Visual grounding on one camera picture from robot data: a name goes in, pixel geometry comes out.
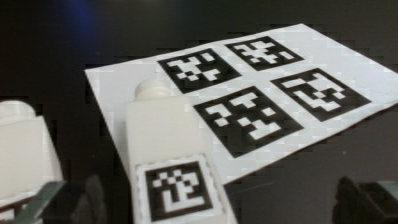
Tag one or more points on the white desk leg far left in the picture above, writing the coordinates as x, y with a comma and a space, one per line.
29, 161

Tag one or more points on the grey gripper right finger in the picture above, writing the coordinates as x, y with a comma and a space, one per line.
367, 202

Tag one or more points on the white desk leg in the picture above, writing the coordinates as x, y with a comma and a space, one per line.
179, 193
29, 161

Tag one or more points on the sheet with four markers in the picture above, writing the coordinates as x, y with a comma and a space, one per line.
257, 94

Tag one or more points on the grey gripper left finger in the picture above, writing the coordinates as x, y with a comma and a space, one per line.
68, 203

